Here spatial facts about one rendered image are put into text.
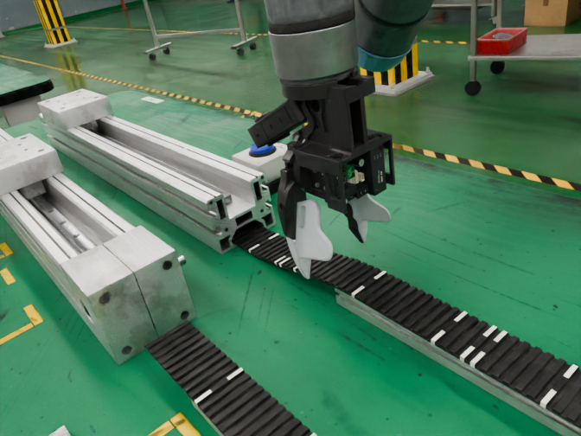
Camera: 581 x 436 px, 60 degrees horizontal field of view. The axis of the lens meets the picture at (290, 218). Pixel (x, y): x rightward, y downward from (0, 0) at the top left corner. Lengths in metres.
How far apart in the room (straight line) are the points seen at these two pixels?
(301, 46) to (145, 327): 0.34
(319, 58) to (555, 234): 0.39
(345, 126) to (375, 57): 0.15
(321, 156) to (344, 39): 0.10
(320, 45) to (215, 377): 0.30
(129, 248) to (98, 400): 0.16
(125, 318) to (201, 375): 0.12
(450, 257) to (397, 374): 0.20
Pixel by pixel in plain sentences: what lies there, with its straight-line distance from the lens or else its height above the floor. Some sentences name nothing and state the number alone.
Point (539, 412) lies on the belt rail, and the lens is 0.47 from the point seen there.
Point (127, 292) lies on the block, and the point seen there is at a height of 0.86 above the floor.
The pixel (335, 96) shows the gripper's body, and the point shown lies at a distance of 0.44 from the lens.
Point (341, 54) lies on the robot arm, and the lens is 0.44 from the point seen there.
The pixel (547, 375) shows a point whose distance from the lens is 0.47.
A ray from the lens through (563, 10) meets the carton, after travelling 5.52.
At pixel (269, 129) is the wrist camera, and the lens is 0.53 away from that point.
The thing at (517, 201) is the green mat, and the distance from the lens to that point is 0.76.
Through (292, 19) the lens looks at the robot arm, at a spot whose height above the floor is 1.09.
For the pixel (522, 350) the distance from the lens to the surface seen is 0.48.
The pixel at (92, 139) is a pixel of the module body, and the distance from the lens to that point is 1.06.
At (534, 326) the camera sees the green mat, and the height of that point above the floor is 0.78.
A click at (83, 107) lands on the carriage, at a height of 0.90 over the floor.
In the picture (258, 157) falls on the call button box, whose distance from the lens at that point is 0.83.
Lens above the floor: 1.15
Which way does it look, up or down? 29 degrees down
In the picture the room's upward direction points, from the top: 11 degrees counter-clockwise
